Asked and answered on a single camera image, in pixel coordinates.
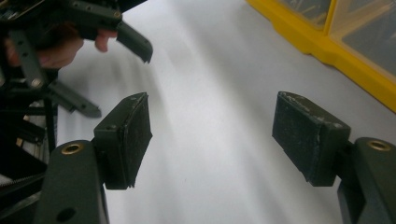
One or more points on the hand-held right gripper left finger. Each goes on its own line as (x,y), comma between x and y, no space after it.
(124,143)

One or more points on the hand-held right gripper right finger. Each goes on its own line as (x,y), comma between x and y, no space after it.
(308,137)

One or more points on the grid of clear drawers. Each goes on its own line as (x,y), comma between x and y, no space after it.
(370,40)

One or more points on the yellow and black organizer case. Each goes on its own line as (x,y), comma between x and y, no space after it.
(311,43)

